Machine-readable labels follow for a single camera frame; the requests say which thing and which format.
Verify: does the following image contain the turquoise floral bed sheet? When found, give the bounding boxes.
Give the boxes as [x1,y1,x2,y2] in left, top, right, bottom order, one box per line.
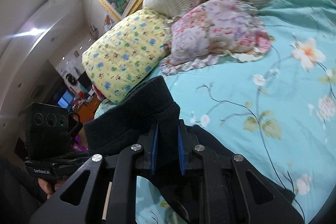
[94,0,336,224]

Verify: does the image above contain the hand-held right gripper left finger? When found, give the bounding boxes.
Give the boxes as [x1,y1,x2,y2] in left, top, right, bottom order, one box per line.
[28,123,159,224]

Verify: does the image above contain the pink floral ruffled pillow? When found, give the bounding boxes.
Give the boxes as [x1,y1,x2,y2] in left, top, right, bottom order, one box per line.
[160,0,272,75]

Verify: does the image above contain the blue screen monitor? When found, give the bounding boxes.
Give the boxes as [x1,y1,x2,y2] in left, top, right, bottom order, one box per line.
[56,90,74,109]

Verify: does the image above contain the person's left hand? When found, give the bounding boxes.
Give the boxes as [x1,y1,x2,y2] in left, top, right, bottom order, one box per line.
[38,178,61,200]

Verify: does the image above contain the black pants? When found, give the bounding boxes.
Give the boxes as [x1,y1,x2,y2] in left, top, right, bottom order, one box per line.
[83,76,296,224]

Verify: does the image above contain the person's left forearm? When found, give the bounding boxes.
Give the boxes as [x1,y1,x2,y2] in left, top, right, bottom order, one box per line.
[0,154,46,224]

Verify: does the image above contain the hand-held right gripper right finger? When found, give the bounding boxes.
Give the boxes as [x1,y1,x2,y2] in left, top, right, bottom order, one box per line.
[177,119,306,224]

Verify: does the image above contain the orange cabinet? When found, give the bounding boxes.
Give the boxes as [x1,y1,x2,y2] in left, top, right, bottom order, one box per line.
[76,101,99,122]

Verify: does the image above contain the yellow printed pillow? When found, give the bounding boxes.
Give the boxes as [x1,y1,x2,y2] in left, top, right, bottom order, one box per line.
[82,8,172,105]

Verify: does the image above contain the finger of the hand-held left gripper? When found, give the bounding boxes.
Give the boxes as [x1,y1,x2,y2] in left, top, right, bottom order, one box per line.
[68,113,82,136]

